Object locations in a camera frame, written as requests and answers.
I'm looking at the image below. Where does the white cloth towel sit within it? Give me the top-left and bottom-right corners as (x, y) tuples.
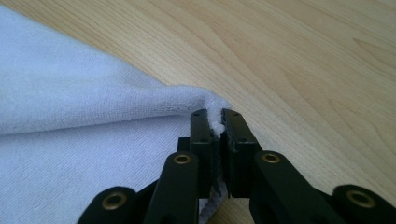
(0, 4), (233, 224)

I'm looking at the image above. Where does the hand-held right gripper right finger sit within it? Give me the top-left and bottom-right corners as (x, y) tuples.
(219, 107), (263, 199)

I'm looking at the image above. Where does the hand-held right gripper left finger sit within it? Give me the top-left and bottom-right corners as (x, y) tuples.
(189, 107), (222, 199)

